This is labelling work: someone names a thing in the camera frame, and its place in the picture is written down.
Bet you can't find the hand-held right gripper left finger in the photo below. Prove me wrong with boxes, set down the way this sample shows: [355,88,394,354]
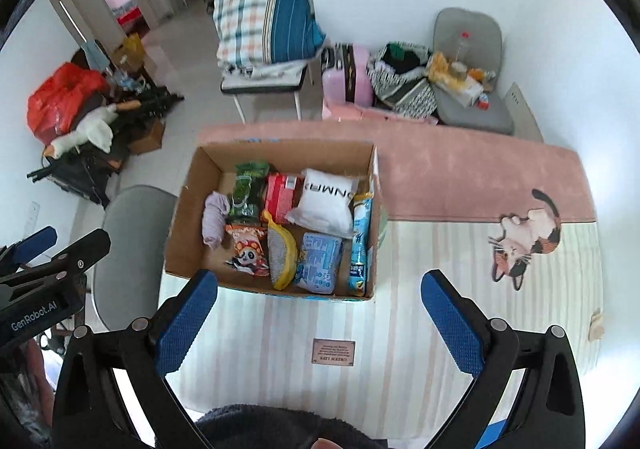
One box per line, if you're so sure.
[52,269,219,449]

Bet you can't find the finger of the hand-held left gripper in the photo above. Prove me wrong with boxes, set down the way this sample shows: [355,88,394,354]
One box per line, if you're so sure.
[0,226,57,275]
[17,229,112,286]

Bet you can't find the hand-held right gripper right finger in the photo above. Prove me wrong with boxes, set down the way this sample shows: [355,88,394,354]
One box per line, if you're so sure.
[421,270,586,449]

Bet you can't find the orange panda snack packet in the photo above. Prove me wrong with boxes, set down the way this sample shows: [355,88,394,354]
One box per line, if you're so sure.
[224,223,271,278]

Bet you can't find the purple socks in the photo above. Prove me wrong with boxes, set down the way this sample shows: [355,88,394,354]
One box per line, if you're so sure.
[202,192,232,251]

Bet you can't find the yellow grey sponge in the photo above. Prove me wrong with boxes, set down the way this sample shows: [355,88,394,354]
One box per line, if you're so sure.
[262,210,300,291]

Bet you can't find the long blue stick packet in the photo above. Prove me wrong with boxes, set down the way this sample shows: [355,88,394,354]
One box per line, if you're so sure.
[348,192,375,298]

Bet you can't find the green wipes packet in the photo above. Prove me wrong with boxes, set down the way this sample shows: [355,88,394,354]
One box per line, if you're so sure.
[229,162,271,223]

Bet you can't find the blue tissue packet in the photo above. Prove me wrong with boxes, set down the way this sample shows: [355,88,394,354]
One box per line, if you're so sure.
[294,231,345,294]

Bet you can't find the red packet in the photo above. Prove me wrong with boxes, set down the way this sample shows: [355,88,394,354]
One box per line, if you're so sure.
[262,172,306,225]

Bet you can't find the white soft packet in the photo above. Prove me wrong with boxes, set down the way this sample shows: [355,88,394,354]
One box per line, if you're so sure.
[286,168,370,239]

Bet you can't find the person's left forearm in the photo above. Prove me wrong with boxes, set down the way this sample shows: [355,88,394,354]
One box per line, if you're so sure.
[0,344,58,449]

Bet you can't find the grey round chair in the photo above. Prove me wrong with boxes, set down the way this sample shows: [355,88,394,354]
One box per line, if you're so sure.
[92,185,180,333]

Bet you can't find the black folded stroller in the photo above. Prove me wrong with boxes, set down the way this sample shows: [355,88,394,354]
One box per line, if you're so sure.
[27,86,184,208]

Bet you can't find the brown mat label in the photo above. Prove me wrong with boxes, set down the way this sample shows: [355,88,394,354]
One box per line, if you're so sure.
[312,339,357,368]

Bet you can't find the dark fleece clothing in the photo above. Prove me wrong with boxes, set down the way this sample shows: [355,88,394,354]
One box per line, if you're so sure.
[192,404,392,449]

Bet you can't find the white goose plush toy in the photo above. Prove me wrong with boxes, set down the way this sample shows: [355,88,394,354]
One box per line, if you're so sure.
[44,100,144,160]

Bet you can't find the small brown cardboard box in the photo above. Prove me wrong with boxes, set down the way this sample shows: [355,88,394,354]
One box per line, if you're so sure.
[127,119,166,155]

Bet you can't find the red plastic bag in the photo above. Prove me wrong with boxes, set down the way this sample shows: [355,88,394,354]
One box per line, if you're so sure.
[27,62,111,146]

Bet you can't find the light blue cloth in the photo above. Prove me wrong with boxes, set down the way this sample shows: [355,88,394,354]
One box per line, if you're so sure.
[82,40,111,73]

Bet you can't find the yellow cardboard box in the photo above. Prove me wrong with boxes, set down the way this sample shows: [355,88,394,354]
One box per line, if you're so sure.
[111,33,146,73]

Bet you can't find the white panel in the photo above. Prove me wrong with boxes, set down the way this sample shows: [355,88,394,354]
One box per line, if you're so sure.
[505,82,545,143]

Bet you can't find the white paper package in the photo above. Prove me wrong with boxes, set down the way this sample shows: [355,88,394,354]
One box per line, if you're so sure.
[452,79,484,108]

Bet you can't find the black white patterned bag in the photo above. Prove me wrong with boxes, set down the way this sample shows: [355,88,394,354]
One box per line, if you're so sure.
[367,42,441,119]

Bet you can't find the white bench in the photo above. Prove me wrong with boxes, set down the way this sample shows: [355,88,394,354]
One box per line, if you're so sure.
[220,60,309,124]

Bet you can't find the yellow plastic bag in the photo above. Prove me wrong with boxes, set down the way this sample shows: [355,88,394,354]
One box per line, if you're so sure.
[427,52,454,83]

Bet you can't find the pink suitcase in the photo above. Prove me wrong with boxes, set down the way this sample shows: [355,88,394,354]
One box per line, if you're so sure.
[321,43,375,109]

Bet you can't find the grey cushioned chair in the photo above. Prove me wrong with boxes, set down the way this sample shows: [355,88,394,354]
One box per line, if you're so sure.
[432,6,516,135]

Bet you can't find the plaid bedding bundle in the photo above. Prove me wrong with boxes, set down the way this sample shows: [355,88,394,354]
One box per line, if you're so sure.
[212,0,327,68]

